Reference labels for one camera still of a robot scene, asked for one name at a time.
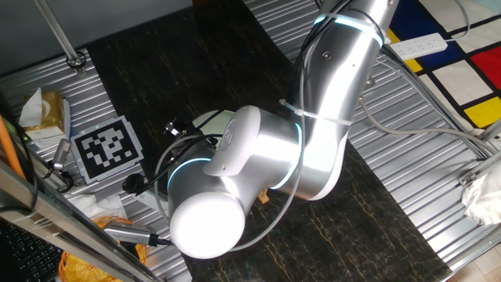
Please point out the silver depth camera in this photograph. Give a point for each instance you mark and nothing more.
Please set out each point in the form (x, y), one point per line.
(62, 153)
(127, 233)

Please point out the orange tube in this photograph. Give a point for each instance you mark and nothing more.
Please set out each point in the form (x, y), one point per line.
(8, 149)

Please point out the golden tissue box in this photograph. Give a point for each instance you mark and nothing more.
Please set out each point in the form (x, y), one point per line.
(51, 113)

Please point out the black keyboard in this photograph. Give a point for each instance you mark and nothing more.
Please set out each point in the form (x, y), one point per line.
(27, 254)

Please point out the yellow wicker basket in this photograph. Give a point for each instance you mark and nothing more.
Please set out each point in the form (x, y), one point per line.
(78, 270)

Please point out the black white marker board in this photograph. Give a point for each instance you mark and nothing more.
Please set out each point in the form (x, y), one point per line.
(105, 149)

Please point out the clear plastic bag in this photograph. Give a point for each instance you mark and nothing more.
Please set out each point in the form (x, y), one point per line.
(98, 205)

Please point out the wooden dish rack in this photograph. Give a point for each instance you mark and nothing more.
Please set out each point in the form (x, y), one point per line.
(264, 196)

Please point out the colourful block pattern mat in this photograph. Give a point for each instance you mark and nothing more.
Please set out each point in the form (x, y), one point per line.
(462, 78)

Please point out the pale green round dish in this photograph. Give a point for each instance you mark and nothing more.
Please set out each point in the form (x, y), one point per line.
(213, 123)

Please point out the white power strip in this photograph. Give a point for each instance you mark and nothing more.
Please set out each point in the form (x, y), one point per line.
(422, 46)

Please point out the aluminium frame bar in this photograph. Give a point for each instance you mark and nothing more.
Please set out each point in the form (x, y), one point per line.
(58, 227)

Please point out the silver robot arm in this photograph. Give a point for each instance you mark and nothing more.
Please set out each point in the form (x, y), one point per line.
(332, 98)

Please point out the white crumpled cloth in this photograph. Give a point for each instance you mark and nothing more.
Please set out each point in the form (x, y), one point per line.
(483, 199)

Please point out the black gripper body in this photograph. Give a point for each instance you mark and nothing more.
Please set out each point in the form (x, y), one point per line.
(176, 129)

